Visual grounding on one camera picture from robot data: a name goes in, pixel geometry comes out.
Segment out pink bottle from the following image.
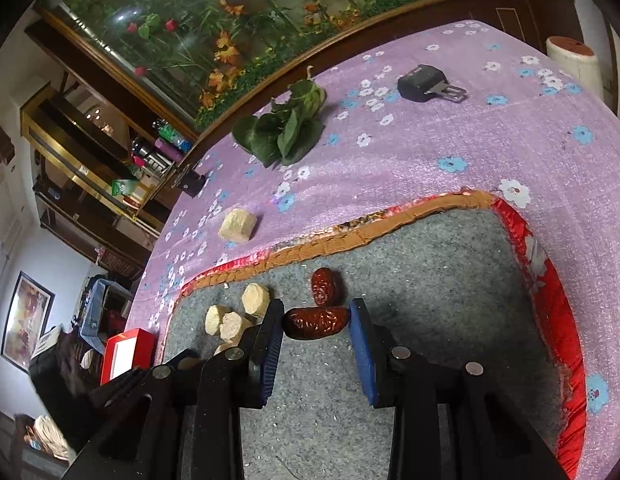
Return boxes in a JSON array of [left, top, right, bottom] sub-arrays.
[[157, 140, 183, 163]]

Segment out black seat belt buckle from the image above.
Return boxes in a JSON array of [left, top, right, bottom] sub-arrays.
[[397, 64, 468, 105]]

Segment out framed wall picture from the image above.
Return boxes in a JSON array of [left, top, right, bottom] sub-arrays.
[[0, 271, 55, 373]]

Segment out small black box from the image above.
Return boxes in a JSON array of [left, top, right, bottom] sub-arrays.
[[177, 170, 207, 198]]

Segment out grey felt mat red border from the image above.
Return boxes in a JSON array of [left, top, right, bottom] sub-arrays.
[[160, 190, 588, 480]]

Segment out green bottle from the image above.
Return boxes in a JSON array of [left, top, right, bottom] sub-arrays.
[[157, 120, 191, 153]]

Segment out glass case with artificial plants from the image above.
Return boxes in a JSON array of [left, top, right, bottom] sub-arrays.
[[34, 0, 478, 133]]

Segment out red date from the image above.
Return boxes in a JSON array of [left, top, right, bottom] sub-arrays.
[[310, 267, 345, 307], [282, 306, 351, 342]]

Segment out steel thermos flask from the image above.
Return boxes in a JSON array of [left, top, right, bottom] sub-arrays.
[[131, 137, 173, 173]]

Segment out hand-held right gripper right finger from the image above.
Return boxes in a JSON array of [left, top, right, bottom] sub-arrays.
[[349, 298, 571, 480]]

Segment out wooden shelf unit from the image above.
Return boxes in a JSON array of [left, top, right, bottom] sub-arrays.
[[20, 85, 163, 243]]

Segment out green bok choy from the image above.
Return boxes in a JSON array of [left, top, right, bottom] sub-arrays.
[[232, 79, 327, 167]]

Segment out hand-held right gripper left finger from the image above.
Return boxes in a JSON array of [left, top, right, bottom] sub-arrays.
[[62, 298, 285, 480]]

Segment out blue box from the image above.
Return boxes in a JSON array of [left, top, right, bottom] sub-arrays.
[[80, 279, 133, 356]]

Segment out purple floral blanket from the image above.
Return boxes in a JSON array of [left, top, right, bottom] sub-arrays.
[[124, 19, 620, 480]]

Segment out red box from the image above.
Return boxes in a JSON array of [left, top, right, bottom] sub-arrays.
[[100, 328, 157, 387]]

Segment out green packet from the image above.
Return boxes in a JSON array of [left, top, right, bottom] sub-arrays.
[[111, 178, 140, 199]]

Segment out wooden cabinet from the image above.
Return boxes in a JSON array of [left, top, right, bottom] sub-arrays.
[[470, 0, 586, 53]]

